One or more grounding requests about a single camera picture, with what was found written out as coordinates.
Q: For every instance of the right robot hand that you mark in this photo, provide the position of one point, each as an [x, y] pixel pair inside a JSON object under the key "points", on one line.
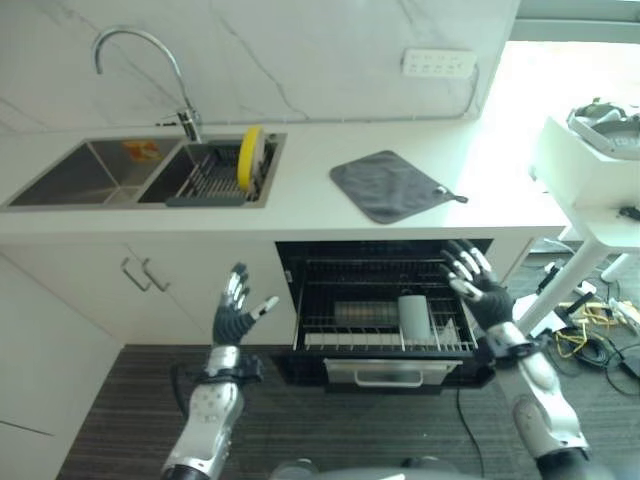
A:
{"points": [[487, 294]]}

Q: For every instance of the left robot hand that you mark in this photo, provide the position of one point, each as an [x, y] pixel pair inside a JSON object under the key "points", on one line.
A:
{"points": [[231, 321]]}

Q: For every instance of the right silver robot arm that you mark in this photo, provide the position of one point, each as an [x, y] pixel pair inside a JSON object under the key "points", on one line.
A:
{"points": [[537, 395]]}

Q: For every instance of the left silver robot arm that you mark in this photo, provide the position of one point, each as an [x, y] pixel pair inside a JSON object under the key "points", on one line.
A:
{"points": [[210, 410]]}

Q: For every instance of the black built-in dishwasher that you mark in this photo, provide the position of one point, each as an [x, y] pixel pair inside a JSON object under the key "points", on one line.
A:
{"points": [[385, 310]]}

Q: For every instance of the grey cup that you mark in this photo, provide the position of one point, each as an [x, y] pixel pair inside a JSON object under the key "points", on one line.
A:
{"points": [[414, 316]]}

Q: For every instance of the white cabinet door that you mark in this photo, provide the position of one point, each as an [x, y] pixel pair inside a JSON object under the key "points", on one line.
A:
{"points": [[150, 285]]}

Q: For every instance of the white side table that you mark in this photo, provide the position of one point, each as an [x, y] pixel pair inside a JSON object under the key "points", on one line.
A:
{"points": [[580, 200]]}

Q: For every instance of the white floor power strip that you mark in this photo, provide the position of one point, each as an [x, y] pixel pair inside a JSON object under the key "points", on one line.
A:
{"points": [[622, 310]]}

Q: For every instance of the grey dish drying rack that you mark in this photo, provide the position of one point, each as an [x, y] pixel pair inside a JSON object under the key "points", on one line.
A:
{"points": [[212, 177]]}

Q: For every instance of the grey dish cloth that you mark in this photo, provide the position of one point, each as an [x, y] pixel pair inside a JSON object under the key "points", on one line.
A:
{"points": [[387, 185]]}

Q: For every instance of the small black object on table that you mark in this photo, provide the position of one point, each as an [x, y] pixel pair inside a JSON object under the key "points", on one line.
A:
{"points": [[629, 212]]}

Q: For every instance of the yellow plate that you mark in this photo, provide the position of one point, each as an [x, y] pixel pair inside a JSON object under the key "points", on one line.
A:
{"points": [[248, 157]]}

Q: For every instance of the white plate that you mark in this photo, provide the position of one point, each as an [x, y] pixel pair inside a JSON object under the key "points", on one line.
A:
{"points": [[261, 150]]}

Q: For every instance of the stainless steel double sink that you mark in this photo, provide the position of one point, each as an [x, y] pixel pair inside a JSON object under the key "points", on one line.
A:
{"points": [[125, 170]]}

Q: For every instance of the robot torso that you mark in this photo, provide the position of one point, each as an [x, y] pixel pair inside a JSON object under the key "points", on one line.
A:
{"points": [[360, 470]]}

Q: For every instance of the white grey headset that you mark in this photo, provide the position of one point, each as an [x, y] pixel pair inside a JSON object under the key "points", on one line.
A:
{"points": [[607, 125]]}

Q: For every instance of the chrome gooseneck faucet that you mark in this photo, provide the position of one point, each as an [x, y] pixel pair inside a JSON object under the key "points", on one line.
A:
{"points": [[165, 85]]}

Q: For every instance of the white wall power strip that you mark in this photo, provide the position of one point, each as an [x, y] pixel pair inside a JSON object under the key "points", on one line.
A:
{"points": [[439, 62]]}

